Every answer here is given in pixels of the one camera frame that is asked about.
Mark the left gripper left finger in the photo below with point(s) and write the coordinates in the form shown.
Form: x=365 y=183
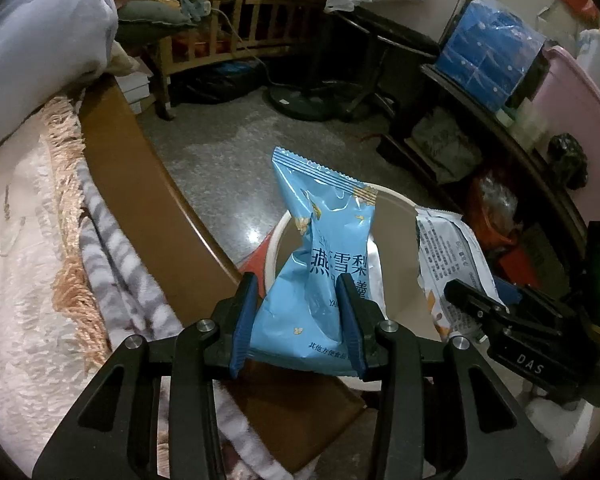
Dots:
x=111 y=431

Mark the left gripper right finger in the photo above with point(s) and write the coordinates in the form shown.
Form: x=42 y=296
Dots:
x=440 y=403

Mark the teal blue snack packet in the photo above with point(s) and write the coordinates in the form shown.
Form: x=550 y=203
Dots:
x=299 y=322

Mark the torn white snack bag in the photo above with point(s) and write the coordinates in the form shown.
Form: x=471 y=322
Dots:
x=449 y=250

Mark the cream trash bucket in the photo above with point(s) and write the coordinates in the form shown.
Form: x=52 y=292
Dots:
x=393 y=265

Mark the grey striped blanket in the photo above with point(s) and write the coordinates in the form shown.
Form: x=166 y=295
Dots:
x=132 y=303

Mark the pink quilted bedspread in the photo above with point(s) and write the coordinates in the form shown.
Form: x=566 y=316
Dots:
x=52 y=338

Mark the pink plastic basin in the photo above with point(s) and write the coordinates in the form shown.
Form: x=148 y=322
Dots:
x=569 y=100

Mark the blue tissue package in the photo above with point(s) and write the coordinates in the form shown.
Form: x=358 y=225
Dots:
x=489 y=52

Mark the grey blue duvet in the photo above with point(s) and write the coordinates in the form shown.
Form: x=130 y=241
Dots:
x=46 y=45

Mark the wooden bed frame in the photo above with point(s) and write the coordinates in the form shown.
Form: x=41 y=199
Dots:
x=297 y=415

